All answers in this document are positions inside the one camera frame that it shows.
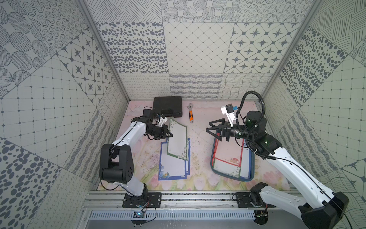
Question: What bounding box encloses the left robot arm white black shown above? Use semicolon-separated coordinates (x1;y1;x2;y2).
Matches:
99;107;173;207

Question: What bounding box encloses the white slotted cable duct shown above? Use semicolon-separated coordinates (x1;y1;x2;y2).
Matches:
90;210;255;220

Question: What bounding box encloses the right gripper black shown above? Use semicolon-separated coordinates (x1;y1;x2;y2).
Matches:
206;118;255;142

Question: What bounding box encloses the teal plastic storage box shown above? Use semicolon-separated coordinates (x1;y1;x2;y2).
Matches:
210;138;255;182

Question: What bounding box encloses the left green circuit board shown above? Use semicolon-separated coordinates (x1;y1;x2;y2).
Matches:
131;211;147;225

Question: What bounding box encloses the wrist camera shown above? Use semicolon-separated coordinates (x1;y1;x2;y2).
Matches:
221;104;238;127
156;114;168;127

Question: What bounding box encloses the blue floral stationery paper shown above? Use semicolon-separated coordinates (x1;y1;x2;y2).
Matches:
186;138;191;176
158;142;187;181

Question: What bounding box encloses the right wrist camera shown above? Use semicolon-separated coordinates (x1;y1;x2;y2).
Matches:
221;104;238;127

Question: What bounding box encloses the green bordered scalloped stationery paper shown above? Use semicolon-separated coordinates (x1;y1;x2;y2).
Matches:
213;159;241;178

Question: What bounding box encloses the right round circuit board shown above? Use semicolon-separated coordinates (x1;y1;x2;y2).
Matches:
254;211;269;225

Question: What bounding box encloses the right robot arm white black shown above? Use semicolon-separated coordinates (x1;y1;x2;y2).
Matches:
206;91;349;229

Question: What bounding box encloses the aluminium mounting rail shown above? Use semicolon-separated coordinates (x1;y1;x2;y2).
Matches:
81;191;284;210

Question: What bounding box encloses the black plastic tool case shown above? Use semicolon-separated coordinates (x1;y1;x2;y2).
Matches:
153;96;183;118

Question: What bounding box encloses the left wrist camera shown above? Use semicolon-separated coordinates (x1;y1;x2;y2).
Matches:
156;114;168;127

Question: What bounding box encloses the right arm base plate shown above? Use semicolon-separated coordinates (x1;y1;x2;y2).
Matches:
234;192;275;208

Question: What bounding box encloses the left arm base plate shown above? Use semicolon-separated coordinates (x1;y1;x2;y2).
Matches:
123;192;162;208

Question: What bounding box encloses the red bordered stationery paper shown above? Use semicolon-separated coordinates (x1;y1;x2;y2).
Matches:
211;138;251;168

